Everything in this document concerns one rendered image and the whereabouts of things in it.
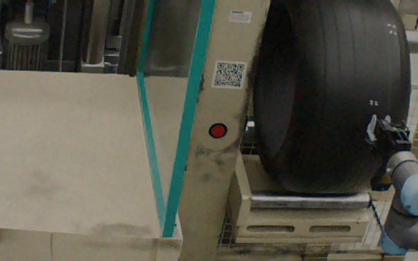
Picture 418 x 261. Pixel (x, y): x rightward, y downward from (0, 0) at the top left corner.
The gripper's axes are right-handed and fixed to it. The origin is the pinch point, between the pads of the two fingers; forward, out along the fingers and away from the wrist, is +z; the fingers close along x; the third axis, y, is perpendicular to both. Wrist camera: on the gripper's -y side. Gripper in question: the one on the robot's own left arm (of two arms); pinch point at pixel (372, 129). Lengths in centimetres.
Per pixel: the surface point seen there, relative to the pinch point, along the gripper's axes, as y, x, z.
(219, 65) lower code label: 4.3, 34.2, 19.4
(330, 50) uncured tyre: 15.5, 11.8, 7.7
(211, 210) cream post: -38, 29, 24
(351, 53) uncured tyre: 15.6, 6.5, 7.4
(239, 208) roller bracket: -30.0, 25.6, 12.2
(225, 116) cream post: -9.6, 30.6, 21.0
